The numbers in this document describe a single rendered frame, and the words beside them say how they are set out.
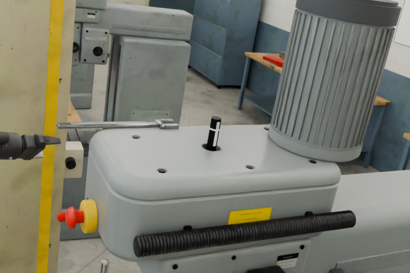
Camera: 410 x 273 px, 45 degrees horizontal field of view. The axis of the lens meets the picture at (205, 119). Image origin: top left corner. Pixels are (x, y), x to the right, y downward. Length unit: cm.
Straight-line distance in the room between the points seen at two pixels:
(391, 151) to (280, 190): 541
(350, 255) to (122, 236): 55
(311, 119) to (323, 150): 7
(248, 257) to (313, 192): 18
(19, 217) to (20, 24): 106
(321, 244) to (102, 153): 50
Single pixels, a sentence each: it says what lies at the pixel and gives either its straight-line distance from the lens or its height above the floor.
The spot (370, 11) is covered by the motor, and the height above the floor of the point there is 219.
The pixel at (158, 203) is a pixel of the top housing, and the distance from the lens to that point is 82.
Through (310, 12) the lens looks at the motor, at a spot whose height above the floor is 217.
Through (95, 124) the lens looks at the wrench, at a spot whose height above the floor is 190.
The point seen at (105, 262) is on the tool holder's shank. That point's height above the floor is 131.
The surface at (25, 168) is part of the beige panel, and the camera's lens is 282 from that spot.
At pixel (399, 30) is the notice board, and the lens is 630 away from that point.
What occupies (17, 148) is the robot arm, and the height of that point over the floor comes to 156.
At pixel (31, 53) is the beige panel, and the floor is 163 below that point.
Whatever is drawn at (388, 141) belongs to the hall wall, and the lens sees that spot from 634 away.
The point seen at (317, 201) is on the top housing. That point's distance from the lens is 100.
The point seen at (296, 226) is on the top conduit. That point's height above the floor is 180.
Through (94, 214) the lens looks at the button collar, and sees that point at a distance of 92.
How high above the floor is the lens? 226
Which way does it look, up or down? 19 degrees down
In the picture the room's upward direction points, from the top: 9 degrees clockwise
